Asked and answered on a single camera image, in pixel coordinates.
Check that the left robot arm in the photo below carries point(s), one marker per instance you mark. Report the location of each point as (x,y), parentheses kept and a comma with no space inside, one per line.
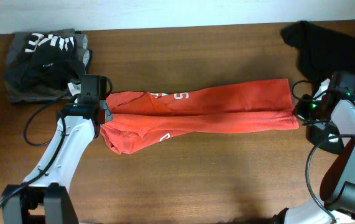
(43,196)

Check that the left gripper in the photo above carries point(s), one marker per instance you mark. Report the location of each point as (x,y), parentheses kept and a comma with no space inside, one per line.
(110,114)

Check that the black t-shirt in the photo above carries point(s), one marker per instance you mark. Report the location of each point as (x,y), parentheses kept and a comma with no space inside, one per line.
(323,54)

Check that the black shirt with white letters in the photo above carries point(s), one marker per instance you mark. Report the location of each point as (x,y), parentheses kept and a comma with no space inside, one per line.
(45,63)

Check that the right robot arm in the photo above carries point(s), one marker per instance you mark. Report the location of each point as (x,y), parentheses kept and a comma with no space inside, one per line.
(335,202)

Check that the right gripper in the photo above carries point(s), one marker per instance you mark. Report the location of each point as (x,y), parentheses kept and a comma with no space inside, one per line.
(300,109)

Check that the grey folded garment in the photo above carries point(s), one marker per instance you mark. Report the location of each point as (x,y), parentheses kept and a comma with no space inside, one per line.
(40,93)

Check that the red t-shirt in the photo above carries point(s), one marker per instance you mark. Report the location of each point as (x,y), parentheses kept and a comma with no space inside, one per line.
(141,119)

